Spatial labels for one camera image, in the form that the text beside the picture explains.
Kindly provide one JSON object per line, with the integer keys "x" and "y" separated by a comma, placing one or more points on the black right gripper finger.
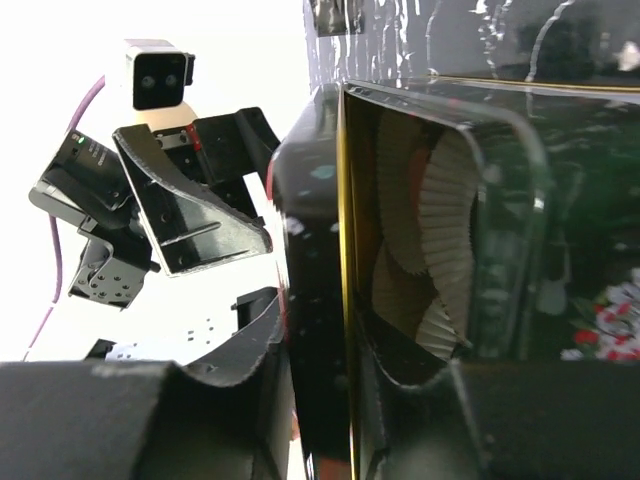
{"x": 250, "y": 306}

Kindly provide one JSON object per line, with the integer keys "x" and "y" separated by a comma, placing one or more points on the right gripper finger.
{"x": 423, "y": 418}
{"x": 227, "y": 416}

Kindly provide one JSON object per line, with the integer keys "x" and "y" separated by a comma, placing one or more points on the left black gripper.
{"x": 189, "y": 186}

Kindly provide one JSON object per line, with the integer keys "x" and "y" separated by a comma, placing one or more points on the gold tin with cups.
{"x": 484, "y": 220}

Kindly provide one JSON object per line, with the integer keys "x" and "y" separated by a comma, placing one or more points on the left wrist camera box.
{"x": 150, "y": 74}

